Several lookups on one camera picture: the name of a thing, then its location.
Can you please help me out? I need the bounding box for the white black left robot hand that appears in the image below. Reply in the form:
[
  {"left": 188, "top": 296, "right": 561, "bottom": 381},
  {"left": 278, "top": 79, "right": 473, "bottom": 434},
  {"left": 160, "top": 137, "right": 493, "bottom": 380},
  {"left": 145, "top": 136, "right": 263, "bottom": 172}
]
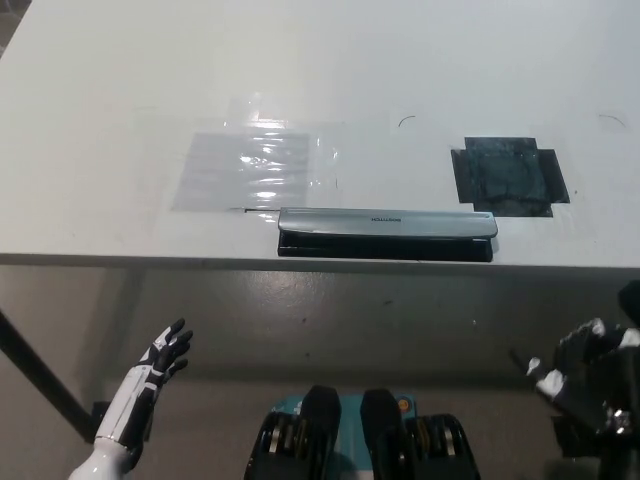
[{"left": 93, "top": 317, "right": 195, "bottom": 452}]

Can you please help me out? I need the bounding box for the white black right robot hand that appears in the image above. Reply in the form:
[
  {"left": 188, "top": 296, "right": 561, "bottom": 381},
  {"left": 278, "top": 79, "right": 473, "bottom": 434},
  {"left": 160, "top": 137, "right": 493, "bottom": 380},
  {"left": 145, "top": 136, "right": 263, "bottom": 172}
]
[{"left": 508, "top": 317, "right": 640, "bottom": 436}]

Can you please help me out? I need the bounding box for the black slanted table leg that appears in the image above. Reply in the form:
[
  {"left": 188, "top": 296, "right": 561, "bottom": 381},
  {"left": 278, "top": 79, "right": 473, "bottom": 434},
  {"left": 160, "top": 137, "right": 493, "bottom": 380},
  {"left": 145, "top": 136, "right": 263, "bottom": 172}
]
[{"left": 0, "top": 308, "right": 97, "bottom": 444}]

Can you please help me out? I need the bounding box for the grey translucent plastic sheet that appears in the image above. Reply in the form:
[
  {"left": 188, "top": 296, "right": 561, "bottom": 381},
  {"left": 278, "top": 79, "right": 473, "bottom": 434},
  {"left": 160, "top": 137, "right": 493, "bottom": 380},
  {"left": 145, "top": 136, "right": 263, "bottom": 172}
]
[{"left": 171, "top": 130, "right": 312, "bottom": 215}]

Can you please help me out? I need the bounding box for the black tape patch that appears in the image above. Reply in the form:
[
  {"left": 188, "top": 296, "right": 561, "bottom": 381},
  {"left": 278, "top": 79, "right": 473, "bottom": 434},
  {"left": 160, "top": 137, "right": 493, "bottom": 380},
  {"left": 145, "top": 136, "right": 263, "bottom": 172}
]
[{"left": 449, "top": 136, "right": 572, "bottom": 219}]

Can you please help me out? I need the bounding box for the clear plastic bag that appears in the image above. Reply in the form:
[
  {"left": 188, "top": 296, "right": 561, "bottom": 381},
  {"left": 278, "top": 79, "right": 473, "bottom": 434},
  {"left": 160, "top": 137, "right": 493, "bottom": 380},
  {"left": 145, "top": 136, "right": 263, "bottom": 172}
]
[{"left": 222, "top": 91, "right": 349, "bottom": 201}]

